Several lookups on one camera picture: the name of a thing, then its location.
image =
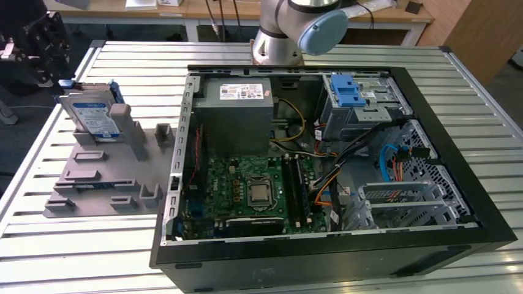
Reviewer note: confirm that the metal disk bay cage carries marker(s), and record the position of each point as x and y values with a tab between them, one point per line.
409	204

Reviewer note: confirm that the grey parts rack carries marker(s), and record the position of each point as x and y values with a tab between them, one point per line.
102	165

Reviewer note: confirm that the hard disk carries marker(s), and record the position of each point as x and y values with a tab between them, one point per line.
93	114

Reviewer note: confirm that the white plastic packet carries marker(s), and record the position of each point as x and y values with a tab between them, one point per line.
376	7

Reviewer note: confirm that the black graphics card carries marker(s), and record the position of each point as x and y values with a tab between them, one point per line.
254	225

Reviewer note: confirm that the blue plastic drive latch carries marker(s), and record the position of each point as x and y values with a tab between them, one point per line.
348	92

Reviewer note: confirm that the silver CPU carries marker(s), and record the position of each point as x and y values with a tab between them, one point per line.
258	193

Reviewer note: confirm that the black PC case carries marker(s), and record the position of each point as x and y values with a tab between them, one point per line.
286	269

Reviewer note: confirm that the slim dark circuit stick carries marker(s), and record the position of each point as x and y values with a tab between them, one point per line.
94	185

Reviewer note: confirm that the white stand foot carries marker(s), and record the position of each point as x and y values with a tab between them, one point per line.
9	113

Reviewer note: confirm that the CPU socket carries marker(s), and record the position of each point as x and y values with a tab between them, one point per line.
261	178

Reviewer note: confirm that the black RAM slot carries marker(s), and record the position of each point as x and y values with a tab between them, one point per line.
292	196

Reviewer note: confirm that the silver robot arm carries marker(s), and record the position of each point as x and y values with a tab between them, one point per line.
278	46

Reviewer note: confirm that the metal optical drive cage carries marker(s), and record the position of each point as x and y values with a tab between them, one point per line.
340	122

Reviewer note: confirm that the green motherboard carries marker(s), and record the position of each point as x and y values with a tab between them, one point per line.
229	180

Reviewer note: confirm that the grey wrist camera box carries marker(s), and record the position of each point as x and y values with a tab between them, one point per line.
13	50

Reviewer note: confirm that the dark office chair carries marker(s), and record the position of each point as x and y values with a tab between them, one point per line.
21	82

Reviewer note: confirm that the small black box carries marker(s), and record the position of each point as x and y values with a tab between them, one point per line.
416	7

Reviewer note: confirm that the wooden cabinet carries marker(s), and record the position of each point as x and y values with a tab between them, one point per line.
478	30

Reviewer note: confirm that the white box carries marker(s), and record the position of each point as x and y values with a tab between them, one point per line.
141	4
170	2

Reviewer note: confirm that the grey power supply unit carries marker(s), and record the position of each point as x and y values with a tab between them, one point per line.
233	128

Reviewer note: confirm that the RAM stick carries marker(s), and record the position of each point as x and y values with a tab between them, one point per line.
306	196

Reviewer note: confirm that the wooden desk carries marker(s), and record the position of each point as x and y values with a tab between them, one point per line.
123	13

